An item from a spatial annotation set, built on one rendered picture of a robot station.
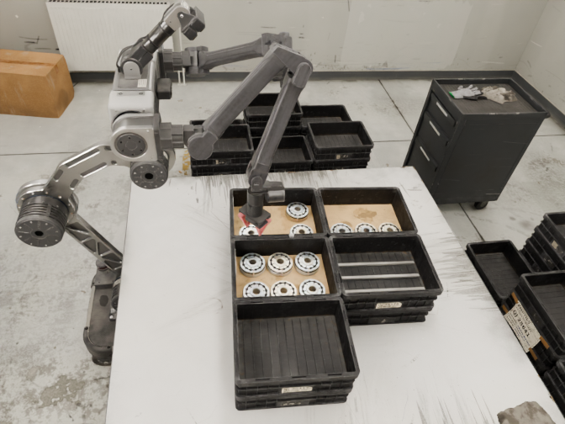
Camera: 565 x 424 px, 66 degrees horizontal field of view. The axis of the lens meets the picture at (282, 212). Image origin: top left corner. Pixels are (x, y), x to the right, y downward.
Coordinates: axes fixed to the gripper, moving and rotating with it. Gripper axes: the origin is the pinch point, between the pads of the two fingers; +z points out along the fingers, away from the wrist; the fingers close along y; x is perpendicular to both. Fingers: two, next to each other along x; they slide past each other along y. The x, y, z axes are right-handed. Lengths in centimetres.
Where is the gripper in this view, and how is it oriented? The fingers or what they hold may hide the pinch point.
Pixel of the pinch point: (254, 229)
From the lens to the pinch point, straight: 162.4
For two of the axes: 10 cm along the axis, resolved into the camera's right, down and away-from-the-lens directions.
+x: -6.3, 5.2, -5.8
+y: -7.8, -4.9, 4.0
